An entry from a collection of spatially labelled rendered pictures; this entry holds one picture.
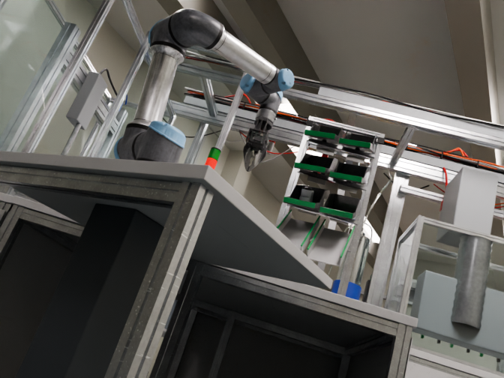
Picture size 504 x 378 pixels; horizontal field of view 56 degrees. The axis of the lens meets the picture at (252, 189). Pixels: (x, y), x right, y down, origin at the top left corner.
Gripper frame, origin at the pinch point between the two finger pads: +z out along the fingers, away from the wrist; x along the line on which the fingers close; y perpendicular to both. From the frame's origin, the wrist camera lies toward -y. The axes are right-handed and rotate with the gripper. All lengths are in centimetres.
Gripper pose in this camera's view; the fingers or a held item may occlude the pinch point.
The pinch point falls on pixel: (248, 169)
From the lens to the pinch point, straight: 180.8
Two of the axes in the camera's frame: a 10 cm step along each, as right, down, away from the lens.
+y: -0.5, -3.7, -9.3
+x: 9.5, 2.6, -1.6
